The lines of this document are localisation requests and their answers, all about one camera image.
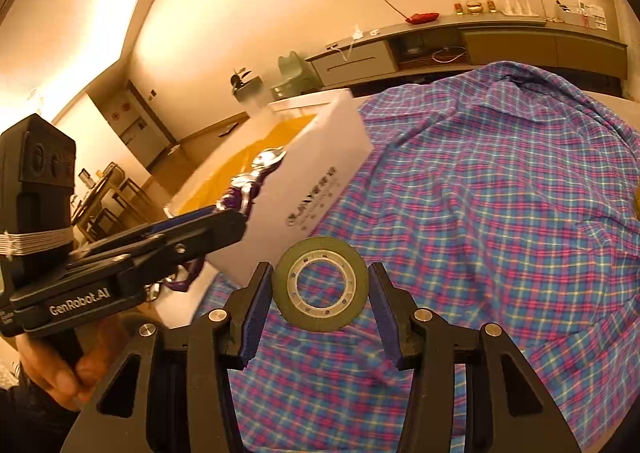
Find purple silver toy figure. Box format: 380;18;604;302
145;147;287;293

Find group of clear glass cups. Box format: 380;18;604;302
497;0;538;16

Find dark green tape roll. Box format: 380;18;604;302
272;236;371;332

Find white foam box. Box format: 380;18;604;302
147;88;373;329

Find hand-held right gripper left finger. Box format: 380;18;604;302
60;260;275;453

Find green plastic child chair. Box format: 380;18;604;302
270;52;321;99

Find wooden door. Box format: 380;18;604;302
87;80;178;169

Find white organiser box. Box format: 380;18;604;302
554;0;608;30

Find grey tv cabinet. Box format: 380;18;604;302
305;13;628;86

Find white charger with cable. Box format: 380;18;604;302
327;24;364;61

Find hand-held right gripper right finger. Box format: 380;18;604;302
367;262;583;453

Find person's left hand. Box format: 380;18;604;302
17;315;138;411

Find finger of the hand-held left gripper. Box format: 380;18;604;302
132;209;247;268
75;212;218;256

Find wooden chairs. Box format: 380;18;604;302
70;163;156;244

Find blue pink plaid cloth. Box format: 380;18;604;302
192;60;640;453

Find coiled white cable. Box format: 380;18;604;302
432;46;468;64

